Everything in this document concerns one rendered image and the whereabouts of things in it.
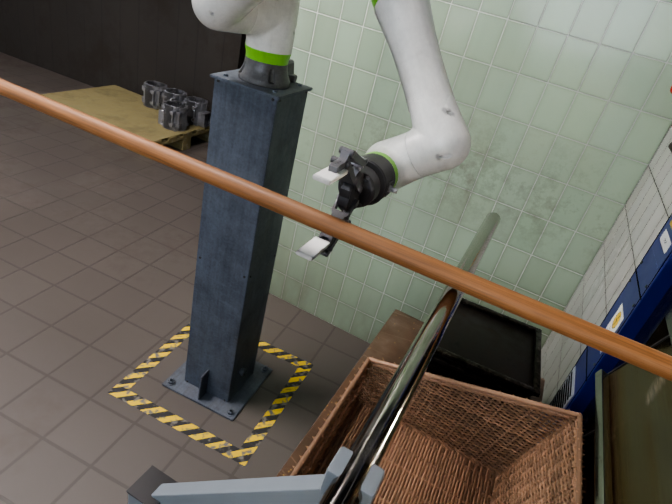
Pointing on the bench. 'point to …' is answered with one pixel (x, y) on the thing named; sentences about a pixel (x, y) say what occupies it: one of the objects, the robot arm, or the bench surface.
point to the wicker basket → (518, 473)
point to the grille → (565, 391)
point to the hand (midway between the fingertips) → (315, 217)
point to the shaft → (580, 330)
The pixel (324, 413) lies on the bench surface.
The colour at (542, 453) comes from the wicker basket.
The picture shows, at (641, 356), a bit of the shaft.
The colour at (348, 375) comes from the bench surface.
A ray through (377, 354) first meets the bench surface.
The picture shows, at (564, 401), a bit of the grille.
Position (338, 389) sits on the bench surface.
